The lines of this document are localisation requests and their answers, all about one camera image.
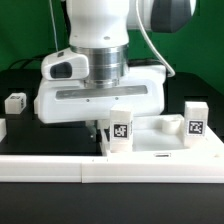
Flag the thin white cable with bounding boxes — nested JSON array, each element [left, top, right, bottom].
[[48, 0, 62, 53]]

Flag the black cable with connector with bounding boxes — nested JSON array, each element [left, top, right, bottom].
[[7, 54, 54, 70]]

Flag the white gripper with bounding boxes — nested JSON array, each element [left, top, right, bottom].
[[35, 65, 166, 139]]

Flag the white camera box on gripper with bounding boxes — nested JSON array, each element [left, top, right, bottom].
[[41, 48, 89, 80]]

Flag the white front fence bar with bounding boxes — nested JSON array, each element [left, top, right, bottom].
[[0, 155, 224, 183]]

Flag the white square tabletop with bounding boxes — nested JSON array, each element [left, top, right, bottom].
[[101, 114, 224, 158]]

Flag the white fence bar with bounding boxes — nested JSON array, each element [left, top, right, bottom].
[[0, 155, 224, 183], [0, 118, 7, 142]]

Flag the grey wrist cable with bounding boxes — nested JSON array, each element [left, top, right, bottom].
[[134, 0, 177, 78]]

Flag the white left fence bar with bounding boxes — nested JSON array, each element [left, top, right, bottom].
[[0, 118, 7, 142]]

